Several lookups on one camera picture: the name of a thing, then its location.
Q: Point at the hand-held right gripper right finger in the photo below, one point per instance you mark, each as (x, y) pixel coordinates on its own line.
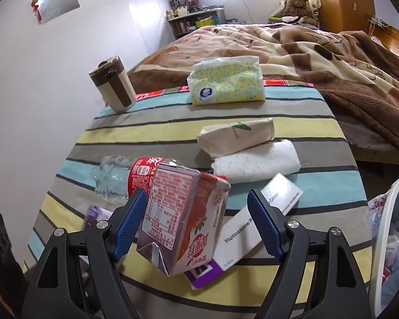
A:
(266, 226)

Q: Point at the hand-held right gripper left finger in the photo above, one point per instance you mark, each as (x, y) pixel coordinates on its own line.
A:
(129, 226)

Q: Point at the white medicine box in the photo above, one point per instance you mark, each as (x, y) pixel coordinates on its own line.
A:
(236, 239)

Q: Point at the clear bottle red label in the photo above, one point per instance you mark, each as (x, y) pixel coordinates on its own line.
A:
(139, 176)

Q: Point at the red drink carton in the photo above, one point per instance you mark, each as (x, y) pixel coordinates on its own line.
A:
(179, 212)

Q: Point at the white towel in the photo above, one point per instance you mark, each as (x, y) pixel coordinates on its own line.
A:
(259, 161)

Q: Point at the purple box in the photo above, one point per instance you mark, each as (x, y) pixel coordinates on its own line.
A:
(202, 275)

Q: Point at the beige tissue pack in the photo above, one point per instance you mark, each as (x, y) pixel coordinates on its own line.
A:
(232, 138)

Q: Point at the white round trash bin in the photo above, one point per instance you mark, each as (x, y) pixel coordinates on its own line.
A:
(384, 226)

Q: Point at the white foam fruit net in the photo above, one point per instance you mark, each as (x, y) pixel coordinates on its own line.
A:
(397, 256)

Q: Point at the small purple packet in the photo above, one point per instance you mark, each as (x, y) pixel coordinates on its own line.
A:
(96, 214)

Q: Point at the striped cloth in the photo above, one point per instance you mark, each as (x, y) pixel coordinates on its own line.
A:
(146, 129)

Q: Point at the brown beige thermal mug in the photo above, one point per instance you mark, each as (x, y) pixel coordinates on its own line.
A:
(114, 89)

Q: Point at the green yellow tissue pack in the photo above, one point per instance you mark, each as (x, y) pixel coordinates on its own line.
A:
(226, 83)

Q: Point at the brown patterned blanket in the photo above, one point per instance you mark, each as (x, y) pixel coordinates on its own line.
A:
(286, 50)

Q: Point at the cluttered white shelf unit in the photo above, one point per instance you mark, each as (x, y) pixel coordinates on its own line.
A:
(193, 23)

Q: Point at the brown teddy bear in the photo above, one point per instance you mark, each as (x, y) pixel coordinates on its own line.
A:
(299, 6)

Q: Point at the red knot ornament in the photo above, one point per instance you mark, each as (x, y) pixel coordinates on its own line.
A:
(36, 6)

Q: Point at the wooden wardrobe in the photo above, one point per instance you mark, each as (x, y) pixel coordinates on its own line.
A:
(342, 0)

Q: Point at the black wall rack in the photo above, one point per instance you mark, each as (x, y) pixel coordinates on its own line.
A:
(377, 21)

